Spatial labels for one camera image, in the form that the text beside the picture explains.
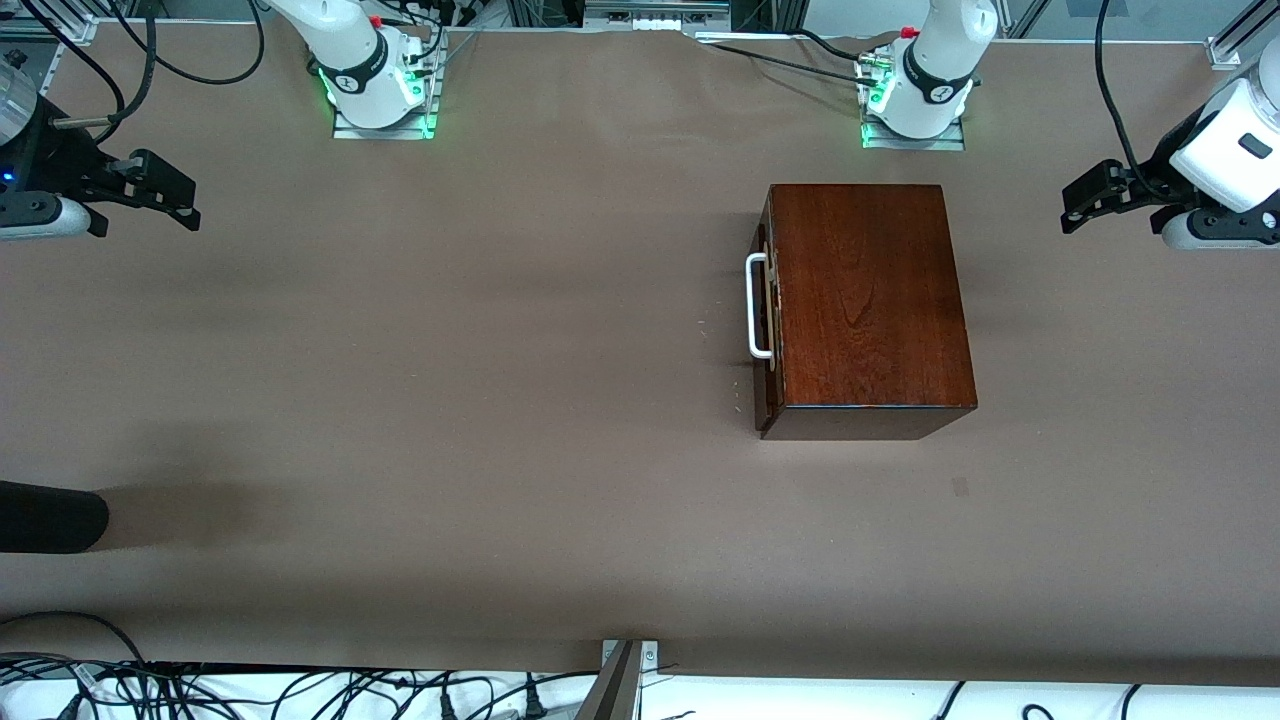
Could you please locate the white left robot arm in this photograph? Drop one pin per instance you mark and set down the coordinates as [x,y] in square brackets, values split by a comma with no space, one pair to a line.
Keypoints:
[935,70]

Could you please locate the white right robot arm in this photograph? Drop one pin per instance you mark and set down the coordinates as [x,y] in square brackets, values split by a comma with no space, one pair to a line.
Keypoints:
[350,50]

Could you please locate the black power plug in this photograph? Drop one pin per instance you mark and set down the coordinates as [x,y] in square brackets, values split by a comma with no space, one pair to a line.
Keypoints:
[536,702]
[448,706]

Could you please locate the light wood drawer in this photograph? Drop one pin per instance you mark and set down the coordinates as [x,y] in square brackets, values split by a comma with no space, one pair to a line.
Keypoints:
[768,395]

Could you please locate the metal table edge bracket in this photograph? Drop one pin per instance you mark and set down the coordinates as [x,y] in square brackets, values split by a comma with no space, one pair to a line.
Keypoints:
[620,680]

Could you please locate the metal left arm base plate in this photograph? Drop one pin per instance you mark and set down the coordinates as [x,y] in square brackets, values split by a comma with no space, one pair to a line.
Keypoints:
[915,143]

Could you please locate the black cylindrical object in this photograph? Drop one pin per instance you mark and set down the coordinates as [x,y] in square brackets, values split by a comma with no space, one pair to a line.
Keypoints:
[50,517]

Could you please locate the dark brown wooden cabinet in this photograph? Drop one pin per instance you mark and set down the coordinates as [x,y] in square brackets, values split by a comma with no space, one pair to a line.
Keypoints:
[870,300]

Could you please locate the silver metal connector rail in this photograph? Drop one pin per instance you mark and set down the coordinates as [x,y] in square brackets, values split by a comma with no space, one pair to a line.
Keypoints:
[650,12]

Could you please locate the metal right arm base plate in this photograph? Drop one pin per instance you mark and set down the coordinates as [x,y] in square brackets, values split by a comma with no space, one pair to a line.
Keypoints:
[385,132]

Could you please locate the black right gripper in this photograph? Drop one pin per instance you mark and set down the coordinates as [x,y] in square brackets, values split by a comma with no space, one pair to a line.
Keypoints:
[62,160]

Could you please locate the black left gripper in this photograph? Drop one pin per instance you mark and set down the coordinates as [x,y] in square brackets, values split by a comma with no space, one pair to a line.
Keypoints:
[1152,173]

